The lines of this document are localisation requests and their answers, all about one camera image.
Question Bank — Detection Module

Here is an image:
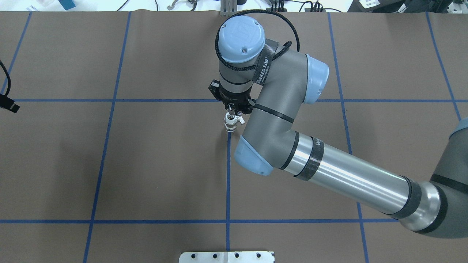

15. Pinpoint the black box with label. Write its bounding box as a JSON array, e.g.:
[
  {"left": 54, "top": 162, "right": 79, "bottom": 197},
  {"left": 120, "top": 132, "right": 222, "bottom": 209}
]
[{"left": 347, "top": 0, "right": 405, "bottom": 13}]

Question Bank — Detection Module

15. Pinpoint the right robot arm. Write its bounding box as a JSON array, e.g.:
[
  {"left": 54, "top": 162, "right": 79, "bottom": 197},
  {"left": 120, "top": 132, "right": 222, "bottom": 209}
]
[{"left": 210, "top": 13, "right": 467, "bottom": 239}]

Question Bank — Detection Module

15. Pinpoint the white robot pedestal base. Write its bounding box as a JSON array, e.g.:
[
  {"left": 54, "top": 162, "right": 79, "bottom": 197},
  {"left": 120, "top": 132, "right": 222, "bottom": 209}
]
[{"left": 178, "top": 251, "right": 276, "bottom": 263}]

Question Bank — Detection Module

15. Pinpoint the aluminium frame post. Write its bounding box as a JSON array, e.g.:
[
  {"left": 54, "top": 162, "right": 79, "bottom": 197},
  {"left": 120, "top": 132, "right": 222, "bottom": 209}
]
[{"left": 219, "top": 0, "right": 238, "bottom": 17}]

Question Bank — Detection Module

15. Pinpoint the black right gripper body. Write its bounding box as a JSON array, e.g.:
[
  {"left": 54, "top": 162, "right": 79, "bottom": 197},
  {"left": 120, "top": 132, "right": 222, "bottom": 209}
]
[{"left": 208, "top": 80, "right": 254, "bottom": 114}]

